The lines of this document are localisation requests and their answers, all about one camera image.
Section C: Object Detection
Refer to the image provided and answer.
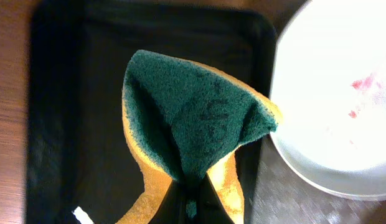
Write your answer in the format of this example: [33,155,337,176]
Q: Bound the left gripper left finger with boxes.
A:
[149,181,186,224]

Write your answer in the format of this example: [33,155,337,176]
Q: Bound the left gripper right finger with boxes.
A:
[195,175,233,224]

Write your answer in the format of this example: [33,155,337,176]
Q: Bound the brown plastic serving tray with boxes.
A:
[246,137,386,224]

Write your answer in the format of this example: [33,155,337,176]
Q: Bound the small black tray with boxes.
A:
[25,1,276,223]

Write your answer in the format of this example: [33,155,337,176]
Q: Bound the green and yellow sponge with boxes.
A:
[120,50,282,223]

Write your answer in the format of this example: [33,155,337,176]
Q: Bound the pale green plate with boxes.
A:
[270,0,386,201]

